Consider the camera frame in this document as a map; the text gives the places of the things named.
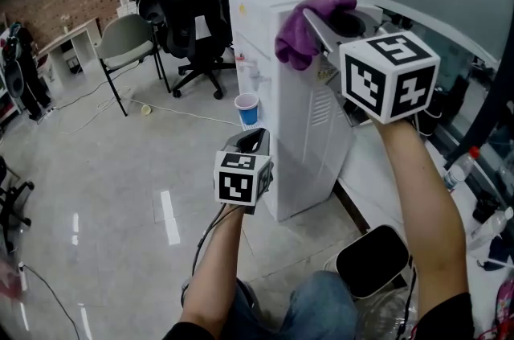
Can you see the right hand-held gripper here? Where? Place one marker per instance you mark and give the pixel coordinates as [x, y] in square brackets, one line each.
[385, 89]

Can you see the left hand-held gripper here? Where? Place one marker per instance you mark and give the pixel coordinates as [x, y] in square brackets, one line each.
[237, 185]

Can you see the white water dispenser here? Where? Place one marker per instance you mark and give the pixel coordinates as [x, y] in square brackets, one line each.
[297, 137]

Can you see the purple cloth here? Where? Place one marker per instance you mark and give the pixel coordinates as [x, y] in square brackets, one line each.
[297, 33]

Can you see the person's right forearm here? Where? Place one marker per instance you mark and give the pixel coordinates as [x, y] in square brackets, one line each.
[425, 210]

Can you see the person's left forearm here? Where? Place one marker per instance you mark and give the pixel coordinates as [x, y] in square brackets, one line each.
[213, 270]

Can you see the blue paper cup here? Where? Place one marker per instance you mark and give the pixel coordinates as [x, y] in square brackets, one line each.
[247, 115]

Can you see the yellow cup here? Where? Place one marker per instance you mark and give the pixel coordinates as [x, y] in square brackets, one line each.
[147, 110]

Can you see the black office chair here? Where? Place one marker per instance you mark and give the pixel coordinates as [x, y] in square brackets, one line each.
[192, 1]

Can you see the grey chair with black legs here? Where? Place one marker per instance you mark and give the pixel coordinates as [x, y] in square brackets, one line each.
[124, 37]

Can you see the white trash bin black liner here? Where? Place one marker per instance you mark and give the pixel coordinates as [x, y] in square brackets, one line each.
[369, 258]

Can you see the person's blue jeans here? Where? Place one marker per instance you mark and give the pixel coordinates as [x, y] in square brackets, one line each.
[317, 310]

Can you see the clear bottle with red cap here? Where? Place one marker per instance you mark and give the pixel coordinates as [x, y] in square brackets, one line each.
[458, 173]

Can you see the pale wooden desk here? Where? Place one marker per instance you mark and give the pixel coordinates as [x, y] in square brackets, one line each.
[72, 34]

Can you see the black swivel chair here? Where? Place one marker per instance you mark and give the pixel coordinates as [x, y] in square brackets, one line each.
[12, 193]

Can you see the clear plastic bottle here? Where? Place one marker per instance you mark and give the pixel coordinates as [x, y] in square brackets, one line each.
[490, 228]

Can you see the person's black printed T-shirt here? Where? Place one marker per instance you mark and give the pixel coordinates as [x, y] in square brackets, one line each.
[445, 318]

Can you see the white power strip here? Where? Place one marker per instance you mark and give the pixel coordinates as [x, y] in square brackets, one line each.
[23, 276]

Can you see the dark blue cloth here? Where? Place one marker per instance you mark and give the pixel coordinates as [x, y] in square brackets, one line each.
[498, 250]

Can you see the pink plastic bag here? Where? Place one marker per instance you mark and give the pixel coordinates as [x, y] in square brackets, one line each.
[8, 278]

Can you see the colourful patterned backpack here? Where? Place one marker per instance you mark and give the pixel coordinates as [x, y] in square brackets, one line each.
[507, 306]

